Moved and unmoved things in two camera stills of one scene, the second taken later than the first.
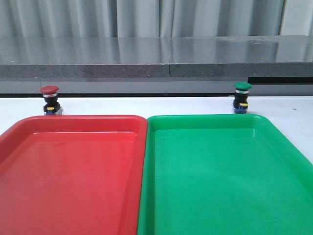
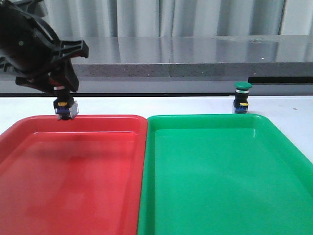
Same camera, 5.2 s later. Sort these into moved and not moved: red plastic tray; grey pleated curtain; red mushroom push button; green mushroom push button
Moved: red mushroom push button
Not moved: red plastic tray; green mushroom push button; grey pleated curtain
